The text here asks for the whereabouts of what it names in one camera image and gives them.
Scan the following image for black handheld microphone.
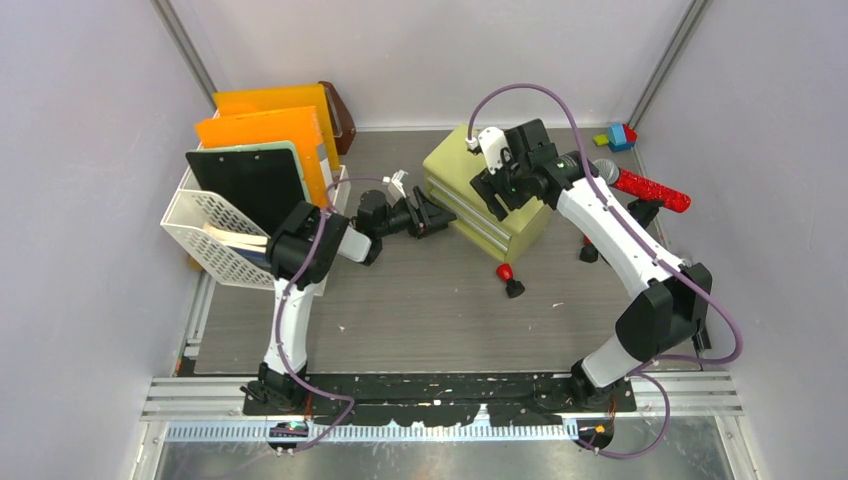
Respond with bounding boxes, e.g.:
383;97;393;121
691;318;712;354

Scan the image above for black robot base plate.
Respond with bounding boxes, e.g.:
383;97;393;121
240;372;636;427

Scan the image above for Animal Farm blue book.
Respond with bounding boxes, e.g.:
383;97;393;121
230;244;271;271

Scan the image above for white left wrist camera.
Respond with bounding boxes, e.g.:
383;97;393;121
382;169;408;201

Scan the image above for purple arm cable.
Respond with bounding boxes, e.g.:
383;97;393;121
466;83;745;460
274;175;399;452

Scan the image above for colourful toy blocks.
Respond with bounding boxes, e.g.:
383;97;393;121
592;123;638;152

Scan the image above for mint green clipboard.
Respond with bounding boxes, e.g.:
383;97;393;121
195;140;311;201

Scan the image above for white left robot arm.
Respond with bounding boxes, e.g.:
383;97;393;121
243;187;456;414

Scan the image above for red glitter microphone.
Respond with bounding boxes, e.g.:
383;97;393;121
592;159;692;213

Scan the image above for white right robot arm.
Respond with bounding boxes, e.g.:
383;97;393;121
465;119;712;411

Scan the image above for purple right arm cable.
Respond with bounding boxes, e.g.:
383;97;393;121
466;83;745;460

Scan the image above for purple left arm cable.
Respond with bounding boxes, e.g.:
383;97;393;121
274;175;399;452

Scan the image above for red black stamp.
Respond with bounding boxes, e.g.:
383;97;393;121
496;263;525;299
579;237;600;263

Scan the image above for Nineteen Eighty-Four dark book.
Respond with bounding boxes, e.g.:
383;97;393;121
202;222;269;249

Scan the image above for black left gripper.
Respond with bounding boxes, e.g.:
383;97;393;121
375;186;455;238

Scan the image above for green metal drawer cabinet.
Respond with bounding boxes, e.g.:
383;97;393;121
422;124;551;263

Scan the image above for thick orange binder folder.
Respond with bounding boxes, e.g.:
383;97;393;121
195;106;333;207

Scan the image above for thin orange folder in rack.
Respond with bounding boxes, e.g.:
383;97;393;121
213;82;347;170

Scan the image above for black clipboard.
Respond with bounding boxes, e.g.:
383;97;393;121
185;147;308;234

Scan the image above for black microphone stand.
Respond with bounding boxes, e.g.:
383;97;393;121
627;199;665;229

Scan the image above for brown wooden object behind rack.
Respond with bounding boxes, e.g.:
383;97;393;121
318;81;357;155

